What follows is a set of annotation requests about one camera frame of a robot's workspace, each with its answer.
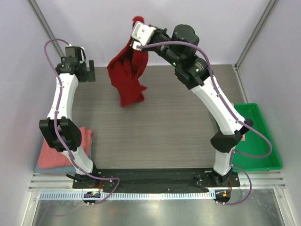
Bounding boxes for red t shirt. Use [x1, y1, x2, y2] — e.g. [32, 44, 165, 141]
[106, 16, 150, 108]

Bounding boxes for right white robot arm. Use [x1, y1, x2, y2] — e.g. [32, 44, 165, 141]
[151, 44, 253, 186]

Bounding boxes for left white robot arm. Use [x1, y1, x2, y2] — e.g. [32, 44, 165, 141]
[39, 45, 100, 188]

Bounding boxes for folded pink t shirt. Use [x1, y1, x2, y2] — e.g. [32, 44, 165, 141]
[38, 127, 93, 170]

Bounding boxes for pink t shirt in tray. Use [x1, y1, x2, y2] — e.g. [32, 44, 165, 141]
[241, 134, 246, 141]

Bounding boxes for green plastic tray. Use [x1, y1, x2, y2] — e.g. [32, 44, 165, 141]
[232, 103, 283, 171]

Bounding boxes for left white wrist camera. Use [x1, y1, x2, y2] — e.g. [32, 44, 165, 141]
[65, 45, 86, 64]

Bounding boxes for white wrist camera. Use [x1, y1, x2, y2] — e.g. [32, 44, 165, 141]
[65, 45, 86, 64]
[130, 21, 156, 51]

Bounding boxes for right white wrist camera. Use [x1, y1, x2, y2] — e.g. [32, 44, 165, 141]
[130, 21, 156, 51]

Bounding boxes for left aluminium frame post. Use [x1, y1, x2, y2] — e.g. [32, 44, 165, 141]
[27, 0, 63, 57]

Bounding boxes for aluminium frame post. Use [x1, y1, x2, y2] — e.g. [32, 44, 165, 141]
[233, 0, 279, 71]
[27, 0, 63, 57]

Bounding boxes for right aluminium frame post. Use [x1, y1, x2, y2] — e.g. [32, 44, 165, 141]
[233, 0, 279, 71]

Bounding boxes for aluminium front rail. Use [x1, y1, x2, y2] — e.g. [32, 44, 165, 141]
[28, 170, 286, 191]

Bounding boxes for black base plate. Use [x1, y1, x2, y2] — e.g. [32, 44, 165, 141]
[71, 168, 240, 193]

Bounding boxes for perforated white cable duct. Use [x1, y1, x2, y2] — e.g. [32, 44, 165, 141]
[39, 190, 216, 201]

